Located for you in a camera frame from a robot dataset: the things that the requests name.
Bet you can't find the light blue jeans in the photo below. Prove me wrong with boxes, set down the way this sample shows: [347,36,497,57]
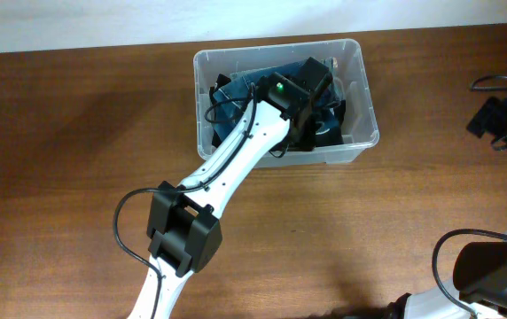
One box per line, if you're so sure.
[322,57,339,74]

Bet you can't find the dark blue jeans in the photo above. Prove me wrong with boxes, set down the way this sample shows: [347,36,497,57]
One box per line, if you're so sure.
[212,60,346,152]

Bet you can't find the dark green-black garment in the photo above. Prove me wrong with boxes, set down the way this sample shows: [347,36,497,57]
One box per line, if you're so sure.
[316,100,346,147]

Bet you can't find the black garment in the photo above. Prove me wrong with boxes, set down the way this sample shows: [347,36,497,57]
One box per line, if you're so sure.
[209,74,231,148]

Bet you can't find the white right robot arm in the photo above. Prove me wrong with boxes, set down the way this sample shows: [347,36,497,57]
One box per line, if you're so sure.
[383,75,507,318]

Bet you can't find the clear plastic storage container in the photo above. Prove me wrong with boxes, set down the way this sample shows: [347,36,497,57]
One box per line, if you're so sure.
[193,39,379,167]

